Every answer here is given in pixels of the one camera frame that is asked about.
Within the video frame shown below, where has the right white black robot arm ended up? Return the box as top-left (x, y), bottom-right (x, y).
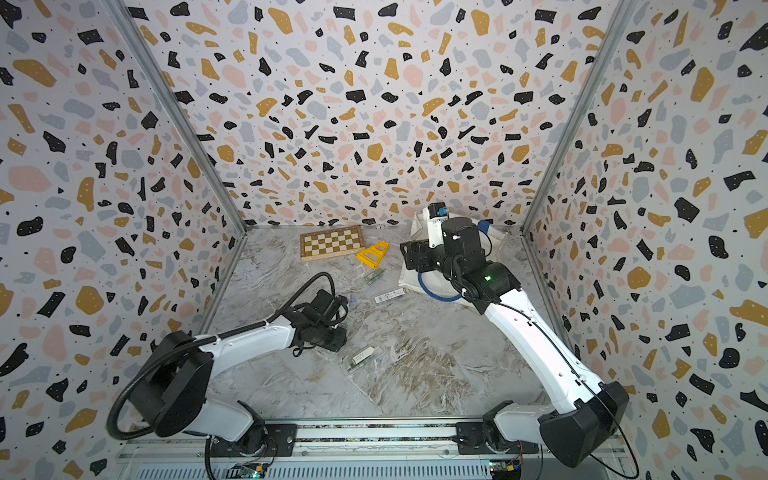
top-left (400, 207), bottom-right (629, 468)

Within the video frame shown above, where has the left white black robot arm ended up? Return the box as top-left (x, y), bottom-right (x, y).
top-left (128, 289), bottom-right (348, 455)

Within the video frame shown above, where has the clear compass case barcode label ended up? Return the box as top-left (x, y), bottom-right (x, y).
top-left (374, 287), bottom-right (407, 304)

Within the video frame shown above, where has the clear compass case green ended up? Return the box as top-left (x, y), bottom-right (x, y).
top-left (363, 268), bottom-right (386, 285)

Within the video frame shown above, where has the yellow plastic triangle stand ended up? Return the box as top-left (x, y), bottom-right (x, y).
top-left (356, 241), bottom-right (389, 270)

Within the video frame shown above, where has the wooden chessboard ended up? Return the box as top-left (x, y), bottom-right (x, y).
top-left (299, 226), bottom-right (366, 262)

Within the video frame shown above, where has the green circuit board left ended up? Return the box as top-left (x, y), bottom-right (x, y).
top-left (227, 462), bottom-right (269, 479)

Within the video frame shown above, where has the circuit board right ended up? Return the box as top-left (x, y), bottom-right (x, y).
top-left (489, 459), bottom-right (522, 480)

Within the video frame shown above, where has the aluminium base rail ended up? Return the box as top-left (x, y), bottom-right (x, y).
top-left (111, 417), bottom-right (638, 479)

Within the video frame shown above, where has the black corrugated cable hose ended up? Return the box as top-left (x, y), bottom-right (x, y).
top-left (106, 272), bottom-right (338, 442)

